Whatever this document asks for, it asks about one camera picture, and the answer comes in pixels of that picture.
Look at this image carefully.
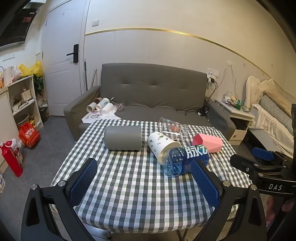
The grey and white checked tablecloth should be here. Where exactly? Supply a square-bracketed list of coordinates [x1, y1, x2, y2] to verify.
[50, 119, 252, 233]

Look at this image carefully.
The black cable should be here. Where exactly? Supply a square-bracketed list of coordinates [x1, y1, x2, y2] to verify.
[177, 107, 208, 117]

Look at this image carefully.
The striped pillow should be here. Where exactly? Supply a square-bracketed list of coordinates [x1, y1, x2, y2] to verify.
[259, 95, 294, 136]

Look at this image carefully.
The cream bed headboard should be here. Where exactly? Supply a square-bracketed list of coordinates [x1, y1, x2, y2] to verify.
[245, 76, 277, 112]

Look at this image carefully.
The white bedside table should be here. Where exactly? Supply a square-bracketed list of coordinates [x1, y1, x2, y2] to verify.
[216, 97, 255, 145]

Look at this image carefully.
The red bottle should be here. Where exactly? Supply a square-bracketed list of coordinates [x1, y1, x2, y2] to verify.
[0, 141, 23, 178]

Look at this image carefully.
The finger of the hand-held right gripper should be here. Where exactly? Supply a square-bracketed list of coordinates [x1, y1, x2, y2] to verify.
[252, 147, 294, 163]
[230, 154, 264, 179]

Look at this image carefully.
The white plastic bag red print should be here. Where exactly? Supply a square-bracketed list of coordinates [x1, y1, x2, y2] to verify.
[7, 138, 24, 165]

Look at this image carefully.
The grey sofa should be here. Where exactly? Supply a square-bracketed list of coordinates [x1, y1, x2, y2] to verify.
[63, 63, 236, 142]

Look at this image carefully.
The black waste bin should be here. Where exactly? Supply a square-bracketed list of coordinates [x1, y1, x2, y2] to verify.
[39, 107, 48, 123]

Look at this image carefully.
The yellow plastic bag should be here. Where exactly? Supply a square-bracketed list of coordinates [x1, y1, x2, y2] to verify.
[18, 61, 43, 77]

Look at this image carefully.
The green potted plant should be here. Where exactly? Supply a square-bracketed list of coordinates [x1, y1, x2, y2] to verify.
[33, 74, 44, 94]

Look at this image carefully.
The clear glass cup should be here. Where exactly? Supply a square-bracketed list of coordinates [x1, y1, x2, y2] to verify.
[158, 116, 189, 142]

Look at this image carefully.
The white paper cup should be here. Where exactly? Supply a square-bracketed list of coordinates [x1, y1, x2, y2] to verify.
[101, 103, 115, 114]
[96, 98, 110, 111]

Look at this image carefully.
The black wall television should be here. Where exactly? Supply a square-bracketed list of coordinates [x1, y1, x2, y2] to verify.
[0, 8, 39, 47]

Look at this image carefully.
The white open shelf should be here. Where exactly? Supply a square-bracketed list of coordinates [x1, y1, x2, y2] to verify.
[7, 75, 44, 131]

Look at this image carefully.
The blue plastic water bottle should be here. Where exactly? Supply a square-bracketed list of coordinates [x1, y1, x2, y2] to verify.
[162, 145, 210, 178]

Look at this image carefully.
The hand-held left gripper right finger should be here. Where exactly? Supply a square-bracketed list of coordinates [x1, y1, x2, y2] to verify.
[190, 159, 270, 241]

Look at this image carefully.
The white cable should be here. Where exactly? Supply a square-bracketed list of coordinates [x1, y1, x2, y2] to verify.
[218, 64, 239, 98]

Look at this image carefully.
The white printed paper bag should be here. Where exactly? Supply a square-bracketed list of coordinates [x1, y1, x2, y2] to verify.
[81, 110, 121, 124]

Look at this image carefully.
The red shopping bag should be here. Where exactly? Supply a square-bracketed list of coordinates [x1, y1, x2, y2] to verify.
[18, 122, 40, 149]

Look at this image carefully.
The white cup with green print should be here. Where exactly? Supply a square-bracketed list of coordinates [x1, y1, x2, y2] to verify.
[147, 132, 181, 165]

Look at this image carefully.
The grey basin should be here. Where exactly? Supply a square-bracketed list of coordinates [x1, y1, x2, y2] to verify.
[15, 113, 30, 127]

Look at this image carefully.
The white door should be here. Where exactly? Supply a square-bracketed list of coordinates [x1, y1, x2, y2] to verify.
[42, 0, 89, 116]

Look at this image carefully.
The beige pillow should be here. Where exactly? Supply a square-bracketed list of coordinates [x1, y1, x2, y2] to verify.
[264, 87, 295, 116]

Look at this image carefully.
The black door lock handle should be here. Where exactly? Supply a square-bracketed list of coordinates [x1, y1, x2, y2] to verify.
[67, 44, 79, 63]

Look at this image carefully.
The white bed blanket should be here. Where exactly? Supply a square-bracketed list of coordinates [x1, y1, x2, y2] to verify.
[248, 103, 296, 158]

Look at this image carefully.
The person's right hand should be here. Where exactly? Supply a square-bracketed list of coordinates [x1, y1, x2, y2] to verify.
[266, 196, 296, 223]

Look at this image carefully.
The grey cup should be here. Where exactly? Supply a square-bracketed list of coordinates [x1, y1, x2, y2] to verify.
[104, 126, 142, 152]

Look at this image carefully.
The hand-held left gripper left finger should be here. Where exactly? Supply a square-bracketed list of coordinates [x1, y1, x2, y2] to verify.
[21, 158, 99, 241]

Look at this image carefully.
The white electric kettle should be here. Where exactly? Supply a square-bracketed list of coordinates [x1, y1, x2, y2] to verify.
[3, 65, 15, 86]

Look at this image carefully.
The pink faceted cup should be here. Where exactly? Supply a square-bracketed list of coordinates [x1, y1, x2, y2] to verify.
[192, 133, 223, 154]

